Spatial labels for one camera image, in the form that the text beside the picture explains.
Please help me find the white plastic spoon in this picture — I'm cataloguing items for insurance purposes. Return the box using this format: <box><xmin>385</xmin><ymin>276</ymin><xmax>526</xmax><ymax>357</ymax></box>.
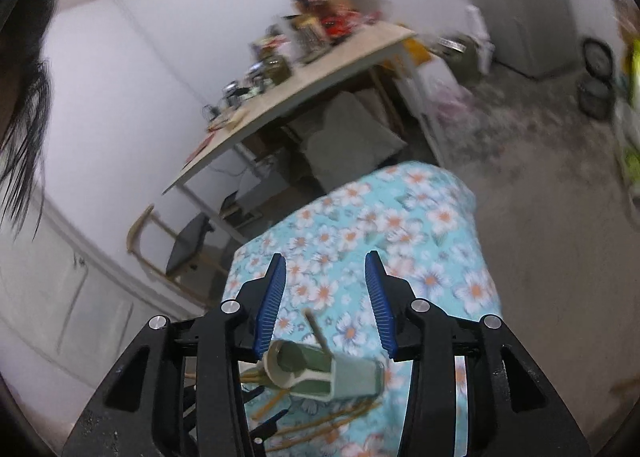
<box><xmin>262</xmin><ymin>340</ymin><xmax>332</xmax><ymax>389</ymax></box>

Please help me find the wooden chopstick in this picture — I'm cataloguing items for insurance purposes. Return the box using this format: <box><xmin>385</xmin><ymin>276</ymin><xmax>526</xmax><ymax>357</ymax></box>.
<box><xmin>250</xmin><ymin>389</ymin><xmax>290</xmax><ymax>421</ymax></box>
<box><xmin>266</xmin><ymin>404</ymin><xmax>382</xmax><ymax>454</ymax></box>
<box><xmin>276</xmin><ymin>399</ymin><xmax>382</xmax><ymax>437</ymax></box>
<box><xmin>303</xmin><ymin>309</ymin><xmax>333</xmax><ymax>359</ymax></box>

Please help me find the green plastic utensil holder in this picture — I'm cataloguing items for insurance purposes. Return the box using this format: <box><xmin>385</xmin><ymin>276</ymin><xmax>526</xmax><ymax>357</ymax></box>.
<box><xmin>289</xmin><ymin>353</ymin><xmax>384</xmax><ymax>403</ymax></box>

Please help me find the wooden chair black seat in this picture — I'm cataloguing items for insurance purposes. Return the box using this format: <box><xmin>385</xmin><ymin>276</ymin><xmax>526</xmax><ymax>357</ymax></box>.
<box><xmin>126</xmin><ymin>204</ymin><xmax>229</xmax><ymax>307</ymax></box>

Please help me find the floral blue tablecloth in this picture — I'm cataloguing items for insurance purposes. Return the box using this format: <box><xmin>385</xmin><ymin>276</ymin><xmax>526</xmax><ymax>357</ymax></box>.
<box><xmin>224</xmin><ymin>161</ymin><xmax>501</xmax><ymax>456</ymax></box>

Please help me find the black rice cooker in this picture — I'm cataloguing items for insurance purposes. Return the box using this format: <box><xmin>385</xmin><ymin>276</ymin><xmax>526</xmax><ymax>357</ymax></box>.
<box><xmin>576</xmin><ymin>38</ymin><xmax>615</xmax><ymax>121</ymax></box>

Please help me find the person's black hair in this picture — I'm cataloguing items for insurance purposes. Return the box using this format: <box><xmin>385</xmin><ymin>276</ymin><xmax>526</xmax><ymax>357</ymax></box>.
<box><xmin>1</xmin><ymin>0</ymin><xmax>55</xmax><ymax>234</ymax></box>

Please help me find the yellow green bag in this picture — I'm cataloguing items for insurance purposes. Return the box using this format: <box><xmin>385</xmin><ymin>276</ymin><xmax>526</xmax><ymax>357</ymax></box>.
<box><xmin>612</xmin><ymin>0</ymin><xmax>639</xmax><ymax>216</ymax></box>

